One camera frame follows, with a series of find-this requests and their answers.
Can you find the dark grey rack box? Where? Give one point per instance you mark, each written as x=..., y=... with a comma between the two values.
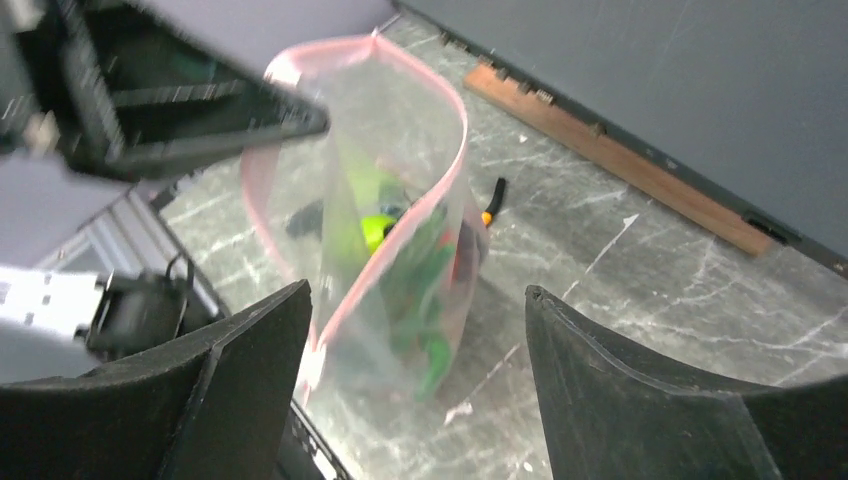
x=744, y=100

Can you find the wooden block under box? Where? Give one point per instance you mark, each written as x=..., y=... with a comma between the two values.
x=537, y=110

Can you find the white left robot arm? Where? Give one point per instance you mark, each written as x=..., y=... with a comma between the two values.
x=54, y=306

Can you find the orange-handled pliers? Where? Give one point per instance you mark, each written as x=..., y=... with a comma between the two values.
x=494, y=206

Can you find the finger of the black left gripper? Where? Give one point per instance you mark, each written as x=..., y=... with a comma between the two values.
x=117, y=90

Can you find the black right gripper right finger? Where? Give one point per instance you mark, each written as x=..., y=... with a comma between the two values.
x=612, y=408

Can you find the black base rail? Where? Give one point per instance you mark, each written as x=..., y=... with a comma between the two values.
x=304, y=454

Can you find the clear pink-dotted zip bag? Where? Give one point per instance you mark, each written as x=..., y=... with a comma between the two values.
x=396, y=146

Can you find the green cucumber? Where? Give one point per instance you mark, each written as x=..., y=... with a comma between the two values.
x=413, y=288

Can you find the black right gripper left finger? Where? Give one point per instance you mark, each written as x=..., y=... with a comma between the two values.
x=211, y=404

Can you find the green apple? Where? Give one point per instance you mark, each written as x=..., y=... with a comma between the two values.
x=375, y=229

